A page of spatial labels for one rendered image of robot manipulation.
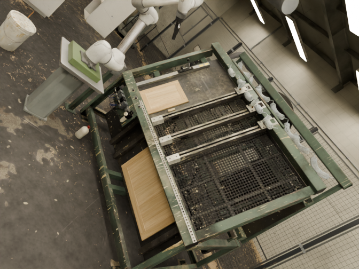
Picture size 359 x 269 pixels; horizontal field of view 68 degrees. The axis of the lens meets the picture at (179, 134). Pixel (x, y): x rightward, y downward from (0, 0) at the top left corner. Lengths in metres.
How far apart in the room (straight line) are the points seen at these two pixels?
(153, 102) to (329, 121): 5.51
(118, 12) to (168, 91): 3.79
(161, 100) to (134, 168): 0.83
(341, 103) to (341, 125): 0.63
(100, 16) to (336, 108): 6.17
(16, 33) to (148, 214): 2.44
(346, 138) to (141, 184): 5.61
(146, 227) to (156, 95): 1.46
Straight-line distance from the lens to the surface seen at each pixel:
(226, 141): 2.68
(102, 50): 2.75
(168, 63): 3.52
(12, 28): 3.59
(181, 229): 2.33
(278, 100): 3.52
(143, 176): 2.96
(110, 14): 6.68
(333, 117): 7.79
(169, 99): 3.09
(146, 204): 2.87
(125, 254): 2.72
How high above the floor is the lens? 1.85
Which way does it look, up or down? 16 degrees down
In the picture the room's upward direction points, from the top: 55 degrees clockwise
